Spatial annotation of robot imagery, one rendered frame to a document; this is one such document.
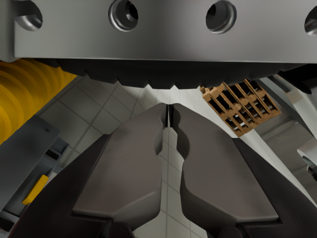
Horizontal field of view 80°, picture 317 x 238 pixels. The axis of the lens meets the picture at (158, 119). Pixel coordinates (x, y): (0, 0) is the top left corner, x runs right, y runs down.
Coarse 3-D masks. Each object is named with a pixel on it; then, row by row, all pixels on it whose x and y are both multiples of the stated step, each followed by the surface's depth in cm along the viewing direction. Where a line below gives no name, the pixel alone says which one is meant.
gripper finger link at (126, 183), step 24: (144, 120) 10; (120, 144) 8; (144, 144) 8; (96, 168) 7; (120, 168) 7; (144, 168) 7; (96, 192) 6; (120, 192) 6; (144, 192) 6; (96, 216) 6; (120, 216) 6; (144, 216) 7
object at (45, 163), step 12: (60, 144) 63; (48, 156) 54; (60, 156) 58; (36, 168) 53; (48, 168) 54; (36, 180) 51; (24, 192) 47; (36, 192) 46; (12, 204) 44; (24, 204) 46; (0, 216) 40; (12, 216) 41; (0, 228) 38; (12, 228) 40
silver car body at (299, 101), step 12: (264, 84) 132; (276, 84) 38; (288, 84) 32; (300, 84) 35; (276, 96) 117; (288, 96) 40; (300, 96) 31; (312, 96) 27; (288, 108) 105; (300, 108) 38; (312, 108) 30; (300, 120) 95; (312, 120) 36; (312, 132) 45
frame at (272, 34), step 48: (0, 0) 8; (48, 0) 8; (96, 0) 8; (144, 0) 8; (192, 0) 8; (240, 0) 8; (288, 0) 8; (0, 48) 9; (48, 48) 10; (96, 48) 10; (144, 48) 9; (192, 48) 9; (240, 48) 9; (288, 48) 9
